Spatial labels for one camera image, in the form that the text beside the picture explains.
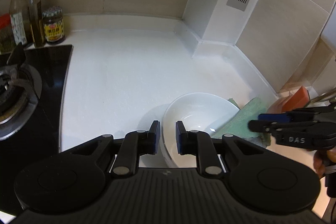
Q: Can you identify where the green microfiber cloth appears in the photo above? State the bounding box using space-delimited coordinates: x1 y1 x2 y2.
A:
211 97 271 148

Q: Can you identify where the white ceramic bowl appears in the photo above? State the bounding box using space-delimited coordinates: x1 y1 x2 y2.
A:
160 93 239 168

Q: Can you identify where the person's right hand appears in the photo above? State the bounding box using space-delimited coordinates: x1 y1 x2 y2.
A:
313 147 336 178

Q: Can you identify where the orange sponge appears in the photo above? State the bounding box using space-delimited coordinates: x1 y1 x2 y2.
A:
267 86 310 114

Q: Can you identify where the black gas stove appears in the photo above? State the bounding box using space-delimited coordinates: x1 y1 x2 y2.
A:
1 44 73 155

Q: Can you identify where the yellow label sauce jar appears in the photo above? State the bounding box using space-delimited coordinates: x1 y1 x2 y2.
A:
42 6 66 45

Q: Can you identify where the black cap dark bottle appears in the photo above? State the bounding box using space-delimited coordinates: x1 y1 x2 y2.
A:
28 0 45 48

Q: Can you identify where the yellow cap clear bottle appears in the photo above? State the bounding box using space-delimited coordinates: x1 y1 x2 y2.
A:
9 0 33 47

